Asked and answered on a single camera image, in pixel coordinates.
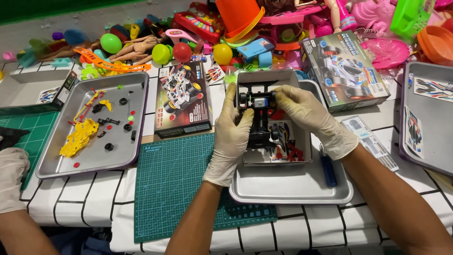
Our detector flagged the yellow toy car body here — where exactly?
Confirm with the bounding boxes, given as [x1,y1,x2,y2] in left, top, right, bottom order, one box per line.
[59,118,100,158]

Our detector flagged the yellow plastic parts sprue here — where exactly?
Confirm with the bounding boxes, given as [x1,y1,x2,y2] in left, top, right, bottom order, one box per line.
[72,89,112,125]

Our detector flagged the open white cardboard box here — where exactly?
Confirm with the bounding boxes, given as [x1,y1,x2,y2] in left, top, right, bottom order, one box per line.
[236,69,313,166]

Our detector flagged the black plastic piece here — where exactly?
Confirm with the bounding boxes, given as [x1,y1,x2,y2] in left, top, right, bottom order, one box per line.
[0,126,31,151]

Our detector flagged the dark red toy car box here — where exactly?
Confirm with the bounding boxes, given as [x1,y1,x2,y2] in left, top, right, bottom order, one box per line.
[154,60,213,139]

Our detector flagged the car sticker sheet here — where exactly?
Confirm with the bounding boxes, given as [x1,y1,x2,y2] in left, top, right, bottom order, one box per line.
[404,106,425,159]
[267,120,306,164]
[413,76,453,103]
[36,86,61,104]
[206,65,226,85]

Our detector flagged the person's right hand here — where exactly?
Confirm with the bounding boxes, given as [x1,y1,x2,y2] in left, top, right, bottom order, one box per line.
[273,85,360,161]

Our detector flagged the green cutting mat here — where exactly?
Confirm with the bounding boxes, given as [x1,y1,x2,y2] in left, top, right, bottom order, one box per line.
[133,132,279,244]
[0,110,61,192]

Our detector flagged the red plastic car parts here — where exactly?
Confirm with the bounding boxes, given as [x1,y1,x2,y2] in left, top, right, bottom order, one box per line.
[275,141,305,162]

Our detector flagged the silver metal tray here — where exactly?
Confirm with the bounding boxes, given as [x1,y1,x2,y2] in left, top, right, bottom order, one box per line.
[399,61,453,178]
[35,72,150,180]
[229,79,354,205]

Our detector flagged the blue handled screwdriver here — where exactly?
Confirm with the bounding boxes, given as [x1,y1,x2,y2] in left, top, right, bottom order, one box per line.
[319,143,338,188]

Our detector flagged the clear plastic tool package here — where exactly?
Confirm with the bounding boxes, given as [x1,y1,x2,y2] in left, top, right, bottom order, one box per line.
[340,115,400,173]

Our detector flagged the heap of colourful toys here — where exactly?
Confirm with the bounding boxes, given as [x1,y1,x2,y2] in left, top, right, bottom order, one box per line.
[0,0,453,77]

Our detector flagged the person's left hand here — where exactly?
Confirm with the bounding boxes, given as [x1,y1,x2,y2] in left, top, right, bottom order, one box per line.
[203,83,255,187]

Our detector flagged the white grid tablecloth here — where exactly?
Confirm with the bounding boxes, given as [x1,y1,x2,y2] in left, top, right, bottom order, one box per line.
[0,59,453,254]

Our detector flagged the black toy car chassis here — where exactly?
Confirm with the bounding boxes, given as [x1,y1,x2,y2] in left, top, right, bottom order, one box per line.
[239,80,281,149]

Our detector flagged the grey toy car box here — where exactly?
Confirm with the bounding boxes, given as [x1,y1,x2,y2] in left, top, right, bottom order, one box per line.
[300,30,391,113]

